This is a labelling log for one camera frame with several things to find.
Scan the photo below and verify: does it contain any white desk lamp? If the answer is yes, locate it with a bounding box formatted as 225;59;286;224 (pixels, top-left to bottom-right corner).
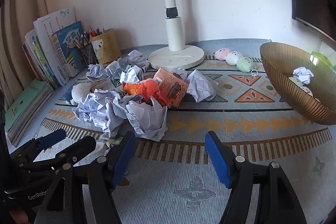
148;0;205;69

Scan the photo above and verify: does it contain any row of upright books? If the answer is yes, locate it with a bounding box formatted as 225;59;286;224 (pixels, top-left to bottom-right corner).
22;29;59;89

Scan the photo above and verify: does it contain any bamboo pen holder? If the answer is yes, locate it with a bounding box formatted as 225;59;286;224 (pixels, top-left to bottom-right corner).
91;28;121;65

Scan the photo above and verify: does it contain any white workbook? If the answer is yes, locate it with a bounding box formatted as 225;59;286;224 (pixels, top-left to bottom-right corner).
33;7;76;86

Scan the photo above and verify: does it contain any large grid paper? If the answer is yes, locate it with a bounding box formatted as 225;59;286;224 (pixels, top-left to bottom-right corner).
186;70;218;103

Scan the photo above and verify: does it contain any plaid fabric bow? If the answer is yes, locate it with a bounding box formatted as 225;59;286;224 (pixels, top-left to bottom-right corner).
95;134;123;154

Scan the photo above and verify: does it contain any black mesh pencil cup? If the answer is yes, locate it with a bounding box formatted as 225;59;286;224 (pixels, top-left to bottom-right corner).
75;35;98;66

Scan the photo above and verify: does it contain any pink plush popsicle toy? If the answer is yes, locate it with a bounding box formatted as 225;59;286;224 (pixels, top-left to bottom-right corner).
116;177;130;187

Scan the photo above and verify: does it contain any person's left hand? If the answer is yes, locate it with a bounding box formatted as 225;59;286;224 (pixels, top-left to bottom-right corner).
10;210;29;224

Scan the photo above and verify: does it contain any orange red plush toy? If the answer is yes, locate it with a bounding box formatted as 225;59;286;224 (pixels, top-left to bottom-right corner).
121;79;170;106

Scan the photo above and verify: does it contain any blue study book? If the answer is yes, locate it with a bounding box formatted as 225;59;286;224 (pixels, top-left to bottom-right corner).
53;21;86;77

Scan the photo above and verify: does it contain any gold ribbed glass bowl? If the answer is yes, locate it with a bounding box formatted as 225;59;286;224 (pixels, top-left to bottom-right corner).
260;42;335;125

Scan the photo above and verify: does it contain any white blue plush toy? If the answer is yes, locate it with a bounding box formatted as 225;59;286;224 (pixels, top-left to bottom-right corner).
63;82;92;105

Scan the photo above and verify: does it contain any white plush ball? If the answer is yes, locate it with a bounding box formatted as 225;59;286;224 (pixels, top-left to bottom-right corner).
226;51;243;66

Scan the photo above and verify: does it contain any paper front pile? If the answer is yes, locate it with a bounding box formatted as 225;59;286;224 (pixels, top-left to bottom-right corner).
293;67;314;85

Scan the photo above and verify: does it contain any stack of green books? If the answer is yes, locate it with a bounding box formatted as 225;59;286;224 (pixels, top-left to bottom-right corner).
5;79;54;147

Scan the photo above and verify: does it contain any green tissue box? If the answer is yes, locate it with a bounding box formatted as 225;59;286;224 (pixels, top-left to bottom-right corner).
311;51;335;70

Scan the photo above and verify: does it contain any orange cartoon card box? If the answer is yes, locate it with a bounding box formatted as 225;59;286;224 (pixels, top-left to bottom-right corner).
153;68;189;107

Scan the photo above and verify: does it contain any paper pile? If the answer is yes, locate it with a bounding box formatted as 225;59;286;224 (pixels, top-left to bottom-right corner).
126;97;167;141
293;67;314;85
72;89;126;138

